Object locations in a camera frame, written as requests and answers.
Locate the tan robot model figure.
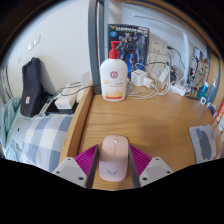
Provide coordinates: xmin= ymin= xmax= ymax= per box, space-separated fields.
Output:
xmin=189 ymin=56 xmax=211 ymax=91

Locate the grey metal desk frame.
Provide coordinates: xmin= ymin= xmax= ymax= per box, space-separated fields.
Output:
xmin=87 ymin=0 xmax=221 ymax=96

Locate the black bag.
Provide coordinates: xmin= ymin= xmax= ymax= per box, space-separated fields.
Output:
xmin=19 ymin=56 xmax=48 ymax=118

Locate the small blue white-capped bottle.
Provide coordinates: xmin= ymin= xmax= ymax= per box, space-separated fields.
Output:
xmin=200 ymin=82 xmax=209 ymax=99

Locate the white power strip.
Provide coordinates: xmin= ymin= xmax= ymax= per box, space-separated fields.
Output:
xmin=54 ymin=88 xmax=81 ymax=110

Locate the blue robot model kit box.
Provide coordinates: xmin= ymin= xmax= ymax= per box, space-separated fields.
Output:
xmin=107 ymin=23 xmax=150 ymax=79

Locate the white red-pump lotion bottle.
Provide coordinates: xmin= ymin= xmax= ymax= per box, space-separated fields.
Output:
xmin=99 ymin=40 xmax=129 ymax=102

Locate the blue snack packet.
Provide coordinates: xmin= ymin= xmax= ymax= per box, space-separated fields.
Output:
xmin=208 ymin=103 xmax=218 ymax=116

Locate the white charger block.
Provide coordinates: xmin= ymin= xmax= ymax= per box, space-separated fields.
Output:
xmin=131 ymin=69 xmax=147 ymax=87

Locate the pink computer mouse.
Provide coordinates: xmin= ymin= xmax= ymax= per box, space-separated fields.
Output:
xmin=98 ymin=134 xmax=129 ymax=183

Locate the white wall switch plate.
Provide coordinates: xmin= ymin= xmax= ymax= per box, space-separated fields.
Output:
xmin=28 ymin=34 xmax=42 ymax=51

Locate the teal blanket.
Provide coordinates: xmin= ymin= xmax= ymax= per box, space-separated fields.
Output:
xmin=0 ymin=96 xmax=23 ymax=161

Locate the blue white plaid pillow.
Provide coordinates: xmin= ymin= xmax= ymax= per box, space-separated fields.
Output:
xmin=20 ymin=114 xmax=74 ymax=174

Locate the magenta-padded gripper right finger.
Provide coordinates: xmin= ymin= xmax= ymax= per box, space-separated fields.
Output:
xmin=127 ymin=143 xmax=174 ymax=189

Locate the white wall socket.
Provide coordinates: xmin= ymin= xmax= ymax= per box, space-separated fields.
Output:
xmin=151 ymin=39 xmax=168 ymax=56

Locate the grey cloud-print mouse pad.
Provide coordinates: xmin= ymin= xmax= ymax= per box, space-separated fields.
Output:
xmin=188 ymin=124 xmax=218 ymax=164

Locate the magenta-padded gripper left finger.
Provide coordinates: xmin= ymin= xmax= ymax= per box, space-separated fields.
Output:
xmin=52 ymin=143 xmax=100 ymax=189

